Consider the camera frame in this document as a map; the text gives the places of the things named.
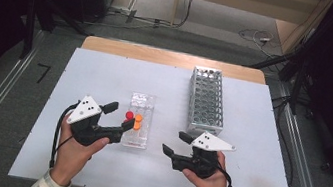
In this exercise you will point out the black metal stand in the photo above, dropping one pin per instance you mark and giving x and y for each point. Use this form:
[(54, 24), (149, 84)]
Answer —
[(29, 31)]

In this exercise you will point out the clear acrylic test tube rack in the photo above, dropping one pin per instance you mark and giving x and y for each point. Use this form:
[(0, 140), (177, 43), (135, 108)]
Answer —
[(144, 101)]

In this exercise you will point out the metal test tube rack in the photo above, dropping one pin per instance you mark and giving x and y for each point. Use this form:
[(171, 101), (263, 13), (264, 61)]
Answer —
[(206, 96)]

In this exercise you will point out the person's left hand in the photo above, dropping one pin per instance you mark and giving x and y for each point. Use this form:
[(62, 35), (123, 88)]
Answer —
[(71, 159)]

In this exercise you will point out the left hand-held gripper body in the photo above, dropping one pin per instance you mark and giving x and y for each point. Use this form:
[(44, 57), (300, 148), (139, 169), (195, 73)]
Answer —
[(87, 131)]

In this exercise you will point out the black tripod stand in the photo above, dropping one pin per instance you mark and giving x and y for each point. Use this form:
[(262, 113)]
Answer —
[(297, 84)]

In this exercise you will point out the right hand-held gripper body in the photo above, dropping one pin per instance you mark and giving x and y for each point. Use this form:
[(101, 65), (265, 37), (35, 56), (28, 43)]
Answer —
[(200, 166)]

